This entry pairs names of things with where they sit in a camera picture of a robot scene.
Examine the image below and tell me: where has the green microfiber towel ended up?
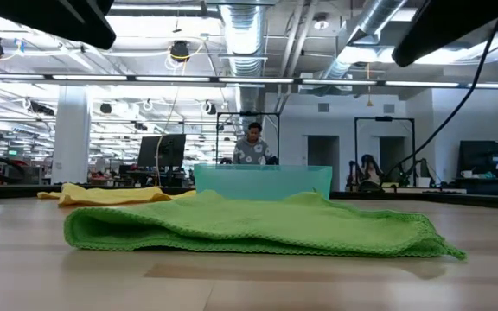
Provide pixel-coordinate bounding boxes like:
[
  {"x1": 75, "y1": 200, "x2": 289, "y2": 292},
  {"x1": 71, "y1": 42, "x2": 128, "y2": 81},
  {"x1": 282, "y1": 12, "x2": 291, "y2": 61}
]
[{"x1": 62, "y1": 188, "x2": 469, "y2": 262}]

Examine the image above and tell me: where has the yellow microfiber towel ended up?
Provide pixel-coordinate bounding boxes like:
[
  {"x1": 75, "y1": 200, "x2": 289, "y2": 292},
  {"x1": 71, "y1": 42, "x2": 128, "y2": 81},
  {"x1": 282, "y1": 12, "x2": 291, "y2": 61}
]
[{"x1": 36, "y1": 182, "x2": 197, "y2": 207}]

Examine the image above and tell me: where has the teal translucent plastic basket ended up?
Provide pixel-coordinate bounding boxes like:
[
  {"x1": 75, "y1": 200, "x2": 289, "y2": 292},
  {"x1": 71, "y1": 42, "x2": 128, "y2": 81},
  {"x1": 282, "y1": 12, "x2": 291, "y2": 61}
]
[{"x1": 193, "y1": 163, "x2": 334, "y2": 202}]

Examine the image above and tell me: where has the black background monitor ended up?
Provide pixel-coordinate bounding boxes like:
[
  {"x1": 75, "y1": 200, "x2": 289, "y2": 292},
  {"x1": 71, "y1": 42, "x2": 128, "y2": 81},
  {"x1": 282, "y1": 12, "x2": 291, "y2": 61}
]
[{"x1": 137, "y1": 133, "x2": 187, "y2": 170}]

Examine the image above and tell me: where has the white pillar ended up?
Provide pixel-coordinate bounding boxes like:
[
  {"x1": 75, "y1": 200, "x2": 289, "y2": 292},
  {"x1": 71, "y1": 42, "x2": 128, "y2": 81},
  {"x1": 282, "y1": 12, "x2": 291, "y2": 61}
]
[{"x1": 51, "y1": 84, "x2": 93, "y2": 185}]

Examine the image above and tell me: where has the black gantry frame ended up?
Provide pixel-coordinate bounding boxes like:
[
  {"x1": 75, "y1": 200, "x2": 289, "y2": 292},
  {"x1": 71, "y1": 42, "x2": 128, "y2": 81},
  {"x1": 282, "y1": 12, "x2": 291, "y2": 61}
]
[
  {"x1": 216, "y1": 111, "x2": 281, "y2": 165},
  {"x1": 354, "y1": 116, "x2": 416, "y2": 187}
]

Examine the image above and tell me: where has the silver ceiling duct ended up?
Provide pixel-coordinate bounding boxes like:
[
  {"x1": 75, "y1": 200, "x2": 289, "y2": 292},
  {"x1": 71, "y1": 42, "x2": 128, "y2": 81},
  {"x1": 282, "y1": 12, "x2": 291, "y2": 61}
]
[
  {"x1": 218, "y1": 0, "x2": 271, "y2": 114},
  {"x1": 320, "y1": 0, "x2": 408, "y2": 94}
]

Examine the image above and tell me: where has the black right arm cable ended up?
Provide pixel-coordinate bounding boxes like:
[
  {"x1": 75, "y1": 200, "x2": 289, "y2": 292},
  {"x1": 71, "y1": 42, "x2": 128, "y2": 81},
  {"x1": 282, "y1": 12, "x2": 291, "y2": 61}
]
[{"x1": 382, "y1": 15, "x2": 498, "y2": 182}]

